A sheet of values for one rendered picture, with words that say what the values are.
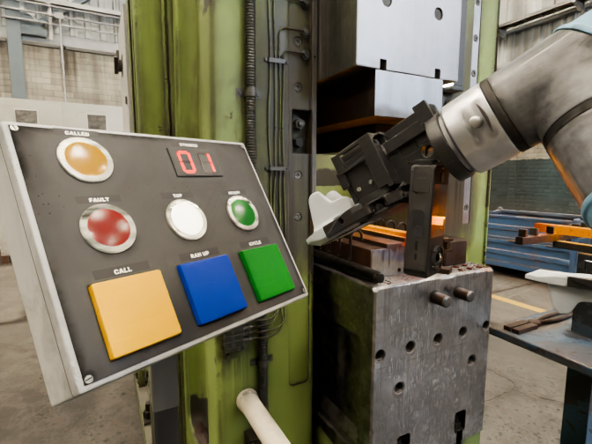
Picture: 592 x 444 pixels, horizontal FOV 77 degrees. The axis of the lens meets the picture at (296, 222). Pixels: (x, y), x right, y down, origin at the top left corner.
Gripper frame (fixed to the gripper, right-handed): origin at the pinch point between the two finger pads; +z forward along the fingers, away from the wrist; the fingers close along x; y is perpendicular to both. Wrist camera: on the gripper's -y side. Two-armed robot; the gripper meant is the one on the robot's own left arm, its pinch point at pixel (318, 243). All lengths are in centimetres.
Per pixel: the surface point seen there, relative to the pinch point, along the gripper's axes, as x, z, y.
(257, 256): 1.3, 9.6, 2.3
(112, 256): 20.6, 10.4, 6.2
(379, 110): -36.4, -3.1, 23.9
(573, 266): -412, 20, -82
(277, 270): -1.5, 9.6, -0.4
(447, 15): -54, -21, 39
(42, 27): -186, 409, 483
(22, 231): 27.0, 12.7, 11.1
